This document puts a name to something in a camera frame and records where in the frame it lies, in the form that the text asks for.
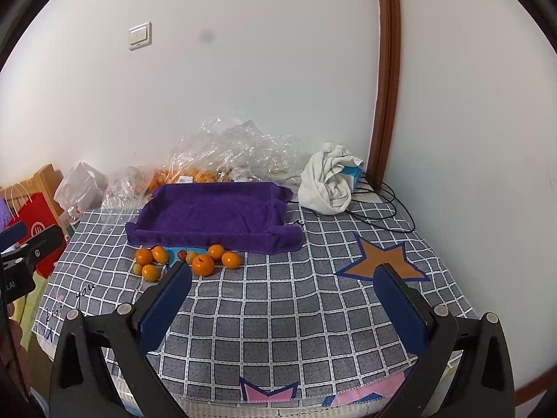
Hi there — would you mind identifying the small orange kumquat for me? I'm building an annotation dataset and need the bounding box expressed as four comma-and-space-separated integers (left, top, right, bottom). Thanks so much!
207, 245, 226, 263
221, 252, 242, 269
141, 264, 160, 282

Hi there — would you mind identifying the large orange mandarin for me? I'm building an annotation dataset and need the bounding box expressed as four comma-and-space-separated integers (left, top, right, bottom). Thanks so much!
134, 247, 154, 266

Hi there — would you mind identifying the oval orange kumquat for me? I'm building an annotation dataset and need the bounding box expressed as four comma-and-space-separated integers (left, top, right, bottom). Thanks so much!
151, 245, 169, 265

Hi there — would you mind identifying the large orange with stem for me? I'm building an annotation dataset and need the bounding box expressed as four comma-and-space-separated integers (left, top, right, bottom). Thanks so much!
191, 254, 215, 277

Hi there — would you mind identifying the person's left hand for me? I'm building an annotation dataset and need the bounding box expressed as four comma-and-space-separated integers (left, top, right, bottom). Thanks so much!
1, 303, 32, 394

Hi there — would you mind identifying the red paper bag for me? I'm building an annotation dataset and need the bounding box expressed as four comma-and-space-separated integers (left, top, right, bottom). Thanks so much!
8, 193, 66, 278

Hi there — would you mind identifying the grey checked tablecloth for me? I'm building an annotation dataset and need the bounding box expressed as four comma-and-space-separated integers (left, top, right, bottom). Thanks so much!
32, 195, 480, 406

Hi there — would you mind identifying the small white bottle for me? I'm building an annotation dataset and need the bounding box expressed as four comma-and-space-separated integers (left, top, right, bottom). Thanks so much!
60, 206, 82, 226

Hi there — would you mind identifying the wooden chair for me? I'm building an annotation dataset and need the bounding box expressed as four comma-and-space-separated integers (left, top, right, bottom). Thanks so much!
1, 164, 63, 217

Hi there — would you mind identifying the white plastic bag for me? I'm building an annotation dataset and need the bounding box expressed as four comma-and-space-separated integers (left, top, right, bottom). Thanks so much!
54, 161, 108, 213

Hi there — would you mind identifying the purple towel tray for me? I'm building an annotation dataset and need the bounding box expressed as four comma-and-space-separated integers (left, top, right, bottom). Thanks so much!
126, 182, 304, 255

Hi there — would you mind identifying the blue tissue pack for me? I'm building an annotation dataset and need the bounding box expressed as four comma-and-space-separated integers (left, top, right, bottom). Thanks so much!
340, 166, 362, 193

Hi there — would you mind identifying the white crumpled cloth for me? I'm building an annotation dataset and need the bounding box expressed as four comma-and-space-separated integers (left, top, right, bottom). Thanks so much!
297, 142, 364, 215

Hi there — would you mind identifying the clear bag of kumquats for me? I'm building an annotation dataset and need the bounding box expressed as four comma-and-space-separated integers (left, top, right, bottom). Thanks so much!
148, 119, 311, 191

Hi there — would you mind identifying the black cable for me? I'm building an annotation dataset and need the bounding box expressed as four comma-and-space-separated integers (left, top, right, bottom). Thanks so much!
345, 177, 416, 234

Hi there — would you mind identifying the white wall switch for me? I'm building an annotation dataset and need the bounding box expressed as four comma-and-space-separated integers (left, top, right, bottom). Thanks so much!
128, 22, 152, 51

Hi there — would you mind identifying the brown wooden door frame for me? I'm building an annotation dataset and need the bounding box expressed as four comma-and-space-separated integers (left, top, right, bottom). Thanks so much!
366, 0, 402, 188

